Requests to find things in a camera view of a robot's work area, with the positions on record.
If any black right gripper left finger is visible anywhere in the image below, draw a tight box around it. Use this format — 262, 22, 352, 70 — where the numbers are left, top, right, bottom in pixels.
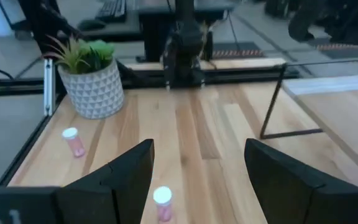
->
54, 139, 155, 224

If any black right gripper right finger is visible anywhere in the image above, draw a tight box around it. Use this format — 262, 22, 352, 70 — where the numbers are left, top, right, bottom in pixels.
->
244, 138, 358, 224

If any pink pill bottle white cap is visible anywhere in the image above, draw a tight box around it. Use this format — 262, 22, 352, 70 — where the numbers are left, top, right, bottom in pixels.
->
152, 185, 174, 223
61, 126, 86, 159

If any succulent in white patterned pot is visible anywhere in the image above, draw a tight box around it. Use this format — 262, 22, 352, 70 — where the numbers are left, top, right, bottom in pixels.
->
44, 34, 126, 121

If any hazard striped floor mat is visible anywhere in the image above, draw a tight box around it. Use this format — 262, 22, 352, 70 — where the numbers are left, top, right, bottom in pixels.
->
211, 42, 265, 60
315, 42, 358, 60

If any black desk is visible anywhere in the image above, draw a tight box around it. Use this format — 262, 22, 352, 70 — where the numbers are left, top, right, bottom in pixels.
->
79, 0, 239, 63

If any black computer mouse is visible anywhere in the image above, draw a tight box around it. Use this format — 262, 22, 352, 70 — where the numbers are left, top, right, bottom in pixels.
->
76, 19, 107, 32

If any black keyboard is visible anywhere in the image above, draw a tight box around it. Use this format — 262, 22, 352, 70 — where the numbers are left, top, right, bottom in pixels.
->
94, 0, 127, 23

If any wooden shelf black metal frame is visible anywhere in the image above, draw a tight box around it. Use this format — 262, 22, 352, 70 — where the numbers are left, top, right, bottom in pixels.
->
259, 55, 358, 187

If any silver aluminium extrusion post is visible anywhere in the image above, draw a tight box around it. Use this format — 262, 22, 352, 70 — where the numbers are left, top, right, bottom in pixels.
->
43, 58, 54, 116

